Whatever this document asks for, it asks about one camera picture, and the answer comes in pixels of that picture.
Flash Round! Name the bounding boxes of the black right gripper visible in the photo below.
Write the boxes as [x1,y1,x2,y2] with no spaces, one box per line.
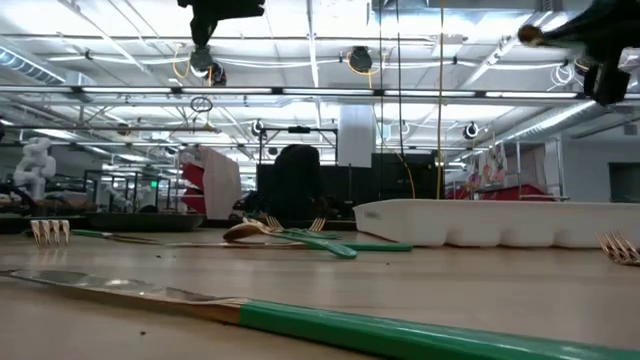
[583,0,640,107]

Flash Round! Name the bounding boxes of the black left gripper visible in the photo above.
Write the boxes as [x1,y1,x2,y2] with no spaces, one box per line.
[177,0,266,49]

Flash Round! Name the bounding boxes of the gold knife green handle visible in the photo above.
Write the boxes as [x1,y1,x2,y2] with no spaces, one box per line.
[164,240,414,253]
[71,228,162,246]
[0,268,640,360]

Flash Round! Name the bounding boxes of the grey metal rack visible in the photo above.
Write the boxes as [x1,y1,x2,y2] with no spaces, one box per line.
[514,137,570,203]

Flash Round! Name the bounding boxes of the colourful hanging posters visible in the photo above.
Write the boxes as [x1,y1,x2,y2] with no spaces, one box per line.
[464,142,509,190]

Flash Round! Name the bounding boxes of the long red bin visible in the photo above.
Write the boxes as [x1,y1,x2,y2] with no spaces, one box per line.
[444,183,551,202]

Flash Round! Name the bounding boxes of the red storage bin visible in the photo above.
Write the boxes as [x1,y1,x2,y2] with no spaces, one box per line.
[179,162,207,216]

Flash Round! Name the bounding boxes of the white leaning board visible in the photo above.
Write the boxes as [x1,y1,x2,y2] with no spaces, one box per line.
[197,145,244,221]

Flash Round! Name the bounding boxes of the white plastic cutlery tray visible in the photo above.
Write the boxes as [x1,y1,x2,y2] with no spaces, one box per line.
[352,198,640,250]

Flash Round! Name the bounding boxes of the person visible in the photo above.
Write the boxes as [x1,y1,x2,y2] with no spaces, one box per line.
[271,143,324,222]

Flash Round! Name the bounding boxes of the white square pillar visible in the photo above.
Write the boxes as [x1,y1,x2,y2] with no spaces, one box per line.
[338,103,378,169]

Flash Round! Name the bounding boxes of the dark grey round plate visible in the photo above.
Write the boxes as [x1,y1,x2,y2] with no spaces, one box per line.
[84,212,206,233]

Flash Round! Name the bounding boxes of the tall black cabinet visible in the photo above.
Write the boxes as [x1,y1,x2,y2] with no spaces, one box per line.
[370,152,442,201]

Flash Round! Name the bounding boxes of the distant cluttered workbench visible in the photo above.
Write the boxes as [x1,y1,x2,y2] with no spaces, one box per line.
[0,192,101,217]

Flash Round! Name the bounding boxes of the dark wall window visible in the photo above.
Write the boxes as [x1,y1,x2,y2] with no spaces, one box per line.
[608,162,640,204]

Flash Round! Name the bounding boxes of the black metal stand frame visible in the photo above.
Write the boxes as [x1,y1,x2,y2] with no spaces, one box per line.
[258,125,339,166]

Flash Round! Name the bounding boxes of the black metal cage frame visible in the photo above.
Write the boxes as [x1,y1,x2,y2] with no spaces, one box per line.
[82,168,174,215]

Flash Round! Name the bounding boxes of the black partition wall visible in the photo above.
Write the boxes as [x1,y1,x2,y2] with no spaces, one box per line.
[256,163,372,222]

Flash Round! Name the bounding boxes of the yellow curved cable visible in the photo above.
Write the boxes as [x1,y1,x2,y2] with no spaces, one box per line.
[396,151,417,200]

